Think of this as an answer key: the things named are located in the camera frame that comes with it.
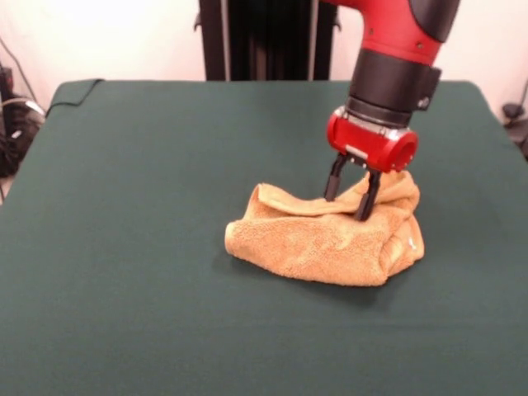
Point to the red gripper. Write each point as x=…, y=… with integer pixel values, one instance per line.
x=371, y=142

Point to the tan terry towel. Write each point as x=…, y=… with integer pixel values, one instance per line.
x=309, y=247

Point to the small black box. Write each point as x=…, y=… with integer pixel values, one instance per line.
x=6, y=82

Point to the dark green table cloth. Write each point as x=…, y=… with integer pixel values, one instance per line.
x=165, y=288

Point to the black stand base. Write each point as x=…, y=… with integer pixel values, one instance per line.
x=16, y=140
x=515, y=119

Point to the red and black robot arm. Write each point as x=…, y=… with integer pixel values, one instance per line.
x=392, y=78

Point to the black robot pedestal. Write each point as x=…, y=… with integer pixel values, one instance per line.
x=268, y=41

